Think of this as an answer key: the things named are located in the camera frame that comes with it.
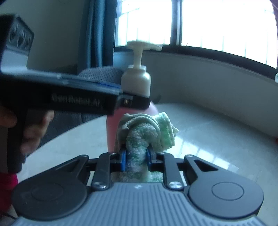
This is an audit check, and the blue curtain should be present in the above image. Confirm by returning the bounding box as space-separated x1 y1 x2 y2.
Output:
77 0 119 72

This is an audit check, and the person's left hand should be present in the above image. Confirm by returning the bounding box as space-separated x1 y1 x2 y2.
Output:
0 106 55 157

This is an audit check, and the dark framed window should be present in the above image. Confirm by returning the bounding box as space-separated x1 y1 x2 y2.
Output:
113 0 278 70

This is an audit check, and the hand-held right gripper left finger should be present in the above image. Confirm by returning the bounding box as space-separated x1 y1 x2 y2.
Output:
57 150 128 190

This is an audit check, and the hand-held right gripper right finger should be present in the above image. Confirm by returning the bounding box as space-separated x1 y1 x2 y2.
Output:
146 149 219 190

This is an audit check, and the dark mesh chair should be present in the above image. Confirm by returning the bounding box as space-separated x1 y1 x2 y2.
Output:
39 66 125 135

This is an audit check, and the pink pump bottle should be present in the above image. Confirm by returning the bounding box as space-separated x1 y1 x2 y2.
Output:
105 41 163 153

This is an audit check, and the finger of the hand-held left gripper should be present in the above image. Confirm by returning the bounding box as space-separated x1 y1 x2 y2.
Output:
115 93 152 110
62 73 122 90

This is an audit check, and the green and white cloth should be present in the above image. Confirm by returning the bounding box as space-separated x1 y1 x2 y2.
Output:
114 112 180 183

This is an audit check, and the person's red clothing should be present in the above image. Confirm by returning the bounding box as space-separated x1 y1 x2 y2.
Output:
0 172 19 220

